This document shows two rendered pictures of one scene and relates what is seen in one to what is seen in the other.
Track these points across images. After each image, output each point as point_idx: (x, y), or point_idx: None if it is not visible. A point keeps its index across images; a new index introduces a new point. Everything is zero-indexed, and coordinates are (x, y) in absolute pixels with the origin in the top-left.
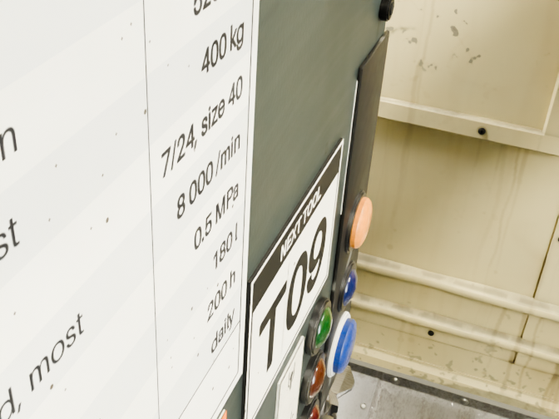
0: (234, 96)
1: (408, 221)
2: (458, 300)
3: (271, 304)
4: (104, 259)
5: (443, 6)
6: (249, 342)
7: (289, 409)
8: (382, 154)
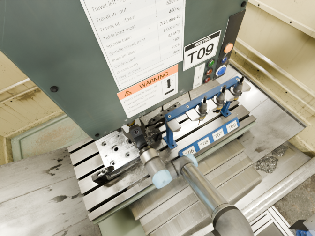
0: (178, 17)
1: (295, 62)
2: (297, 87)
3: (191, 52)
4: (148, 33)
5: None
6: (184, 56)
7: (199, 74)
8: (298, 42)
